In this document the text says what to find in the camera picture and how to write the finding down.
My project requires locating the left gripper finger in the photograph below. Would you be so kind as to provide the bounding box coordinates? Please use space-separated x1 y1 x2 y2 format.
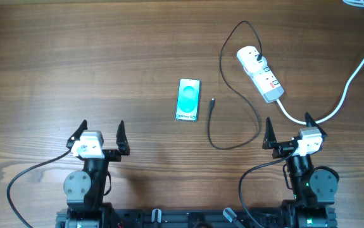
66 120 87 149
116 120 130 155

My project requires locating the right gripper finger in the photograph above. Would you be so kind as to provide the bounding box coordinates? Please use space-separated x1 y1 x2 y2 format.
262 117 277 149
304 112 327 137

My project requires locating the white power strip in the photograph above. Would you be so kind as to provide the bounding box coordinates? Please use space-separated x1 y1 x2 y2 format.
236 46 284 103

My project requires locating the blue Galaxy S25 smartphone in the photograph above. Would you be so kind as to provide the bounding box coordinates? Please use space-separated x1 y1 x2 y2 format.
175 79 201 122

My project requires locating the black USB charging cable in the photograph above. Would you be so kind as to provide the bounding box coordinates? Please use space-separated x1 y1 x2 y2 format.
207 20 263 151

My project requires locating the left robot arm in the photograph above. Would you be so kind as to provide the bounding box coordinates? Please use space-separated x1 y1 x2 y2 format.
56 120 130 228

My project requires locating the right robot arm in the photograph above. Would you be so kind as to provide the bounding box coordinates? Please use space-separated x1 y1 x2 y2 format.
259 113 339 228

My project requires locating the black right camera cable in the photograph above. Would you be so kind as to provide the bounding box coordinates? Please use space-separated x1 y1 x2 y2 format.
238 148 298 228

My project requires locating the black camera cable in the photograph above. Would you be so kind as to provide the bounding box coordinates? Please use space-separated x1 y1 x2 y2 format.
6 148 73 228
238 148 298 228

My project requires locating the white power strip cord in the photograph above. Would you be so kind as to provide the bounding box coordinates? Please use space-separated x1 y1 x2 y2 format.
275 0 364 125

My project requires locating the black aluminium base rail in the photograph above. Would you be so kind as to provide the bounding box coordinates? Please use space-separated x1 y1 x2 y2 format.
55 207 338 228

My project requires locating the black left camera cable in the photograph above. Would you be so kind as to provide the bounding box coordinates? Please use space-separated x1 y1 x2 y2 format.
6 148 73 228

